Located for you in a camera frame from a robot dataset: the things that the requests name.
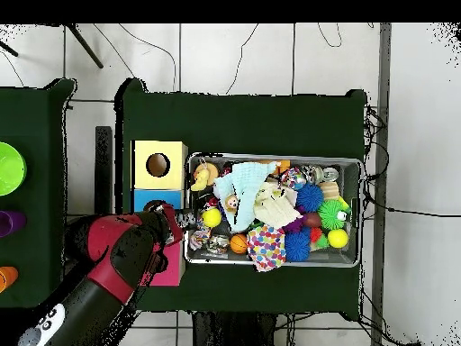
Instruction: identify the black panel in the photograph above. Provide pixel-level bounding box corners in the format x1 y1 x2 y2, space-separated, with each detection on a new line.
94 124 113 217

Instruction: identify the plain yellow ball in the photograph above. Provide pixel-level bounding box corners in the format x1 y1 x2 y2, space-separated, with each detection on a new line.
327 227 349 250

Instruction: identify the mint green cloth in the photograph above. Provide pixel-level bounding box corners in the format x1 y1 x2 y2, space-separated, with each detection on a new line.
212 161 279 233

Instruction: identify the purple spiky monster toy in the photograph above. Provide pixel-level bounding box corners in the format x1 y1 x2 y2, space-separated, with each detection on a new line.
282 214 307 234

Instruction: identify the purple cup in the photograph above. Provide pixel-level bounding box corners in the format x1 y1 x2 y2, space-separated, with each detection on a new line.
0 209 28 238

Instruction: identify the orange cup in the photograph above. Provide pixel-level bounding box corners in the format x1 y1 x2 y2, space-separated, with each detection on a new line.
0 265 20 294

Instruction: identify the lime green bowl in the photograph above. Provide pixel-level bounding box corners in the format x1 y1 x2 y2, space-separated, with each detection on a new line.
0 141 28 197

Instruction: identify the silver mesh bin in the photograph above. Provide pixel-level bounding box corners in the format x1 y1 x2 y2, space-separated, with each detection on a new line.
184 152 362 269

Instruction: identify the dark green tablecloth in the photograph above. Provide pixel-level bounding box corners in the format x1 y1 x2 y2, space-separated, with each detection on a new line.
0 77 85 312
113 77 368 319

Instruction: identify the thin black floor cable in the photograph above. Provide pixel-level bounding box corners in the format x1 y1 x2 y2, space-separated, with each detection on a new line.
363 196 461 218

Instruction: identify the crushed blue-label plastic bottle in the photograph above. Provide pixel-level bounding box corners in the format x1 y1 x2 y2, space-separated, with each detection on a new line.
174 210 197 230

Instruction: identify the brown plush toy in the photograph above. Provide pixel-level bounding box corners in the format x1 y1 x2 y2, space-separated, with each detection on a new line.
223 194 240 213

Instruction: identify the yellow tennis ball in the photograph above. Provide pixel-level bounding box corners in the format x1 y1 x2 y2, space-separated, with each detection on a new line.
200 207 223 229

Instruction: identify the yellow plush duck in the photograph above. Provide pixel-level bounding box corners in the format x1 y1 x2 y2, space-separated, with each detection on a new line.
190 168 212 193

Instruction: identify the polka dot cloth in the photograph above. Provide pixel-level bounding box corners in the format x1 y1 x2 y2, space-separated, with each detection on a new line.
246 223 286 272

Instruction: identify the cream knitted cloth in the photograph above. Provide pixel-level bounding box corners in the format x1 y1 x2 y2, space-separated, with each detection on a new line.
252 181 303 231

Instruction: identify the crushed clear plastic bottle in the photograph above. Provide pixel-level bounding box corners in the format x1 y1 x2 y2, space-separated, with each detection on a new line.
300 163 340 184

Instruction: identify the blue spiky ball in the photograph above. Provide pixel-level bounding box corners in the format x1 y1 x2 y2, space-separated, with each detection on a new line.
284 228 312 263

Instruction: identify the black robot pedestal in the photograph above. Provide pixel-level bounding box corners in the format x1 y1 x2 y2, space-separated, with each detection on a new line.
192 311 278 346

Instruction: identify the wooden three-hole box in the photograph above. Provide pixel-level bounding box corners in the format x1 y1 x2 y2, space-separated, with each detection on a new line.
129 139 189 287

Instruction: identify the green spiky monster toy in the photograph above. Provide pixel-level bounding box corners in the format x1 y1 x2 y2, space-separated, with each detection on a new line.
318 198 352 231

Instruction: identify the black tripod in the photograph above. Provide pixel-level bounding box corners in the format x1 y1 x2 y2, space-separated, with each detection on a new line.
0 23 104 69

